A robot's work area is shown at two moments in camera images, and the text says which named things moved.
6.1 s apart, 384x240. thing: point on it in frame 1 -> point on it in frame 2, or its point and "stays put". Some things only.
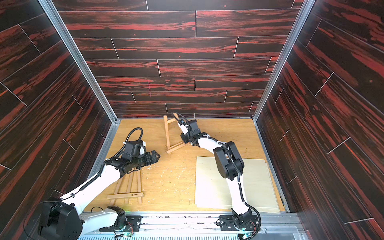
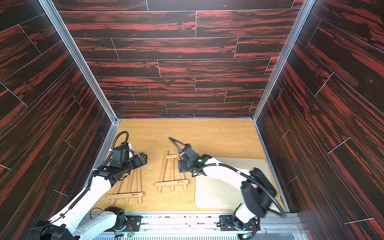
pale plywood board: (212, 189) stays put
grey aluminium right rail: (279, 189) stays put
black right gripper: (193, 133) -> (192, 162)
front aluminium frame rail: (198, 226) stays put
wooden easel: (173, 134) -> (172, 182)
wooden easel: (128, 194) stays put
